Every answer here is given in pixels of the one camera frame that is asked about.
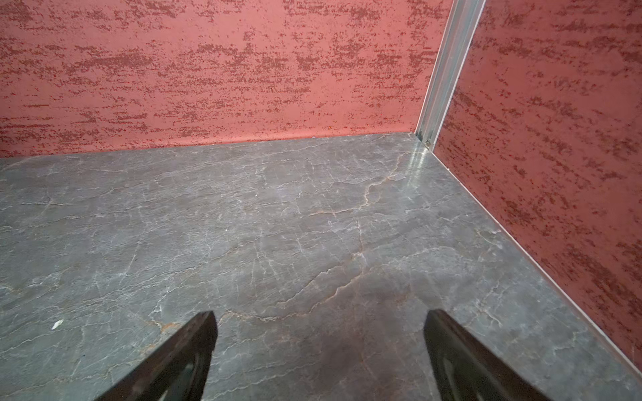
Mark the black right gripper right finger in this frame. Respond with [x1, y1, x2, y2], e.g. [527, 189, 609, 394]
[424, 309, 548, 400]

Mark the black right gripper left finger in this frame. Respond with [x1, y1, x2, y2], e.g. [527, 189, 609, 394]
[98, 311, 217, 400]

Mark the aluminium corner post right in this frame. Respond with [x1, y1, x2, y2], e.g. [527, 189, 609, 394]
[415, 0, 486, 151]

